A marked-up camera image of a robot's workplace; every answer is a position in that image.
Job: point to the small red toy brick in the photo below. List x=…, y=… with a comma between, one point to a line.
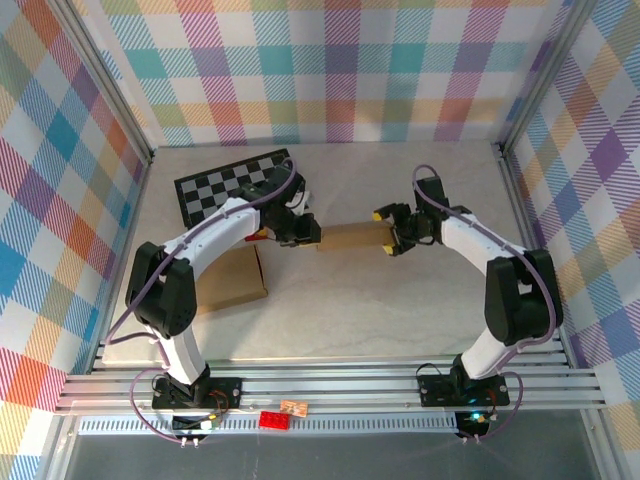
x=256, y=237

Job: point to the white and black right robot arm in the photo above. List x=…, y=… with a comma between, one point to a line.
x=480, y=240

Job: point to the aluminium frame bar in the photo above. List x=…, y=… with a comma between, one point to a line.
x=60, y=450
x=602, y=445

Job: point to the black and grey checkerboard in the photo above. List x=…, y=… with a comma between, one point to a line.
x=215, y=182

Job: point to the aluminium frame post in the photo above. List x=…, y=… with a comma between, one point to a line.
x=545, y=75
x=107, y=75

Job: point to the red studded toy brick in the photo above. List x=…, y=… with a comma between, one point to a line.
x=274, y=420

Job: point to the small controller board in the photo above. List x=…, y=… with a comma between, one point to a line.
x=472, y=419
x=195, y=424

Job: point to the wide aluminium frame rail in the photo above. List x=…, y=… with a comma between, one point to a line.
x=325, y=385

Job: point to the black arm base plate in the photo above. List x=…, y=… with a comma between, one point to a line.
x=430, y=387
x=227, y=392

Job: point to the small copper circuit board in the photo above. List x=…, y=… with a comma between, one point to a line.
x=295, y=408

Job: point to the narrow aluminium side rail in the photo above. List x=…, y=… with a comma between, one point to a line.
x=521, y=190

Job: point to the brown cardboard mailer box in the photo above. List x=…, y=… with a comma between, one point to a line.
x=355, y=236
x=235, y=280

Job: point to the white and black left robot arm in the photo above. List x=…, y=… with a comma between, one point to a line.
x=215, y=235

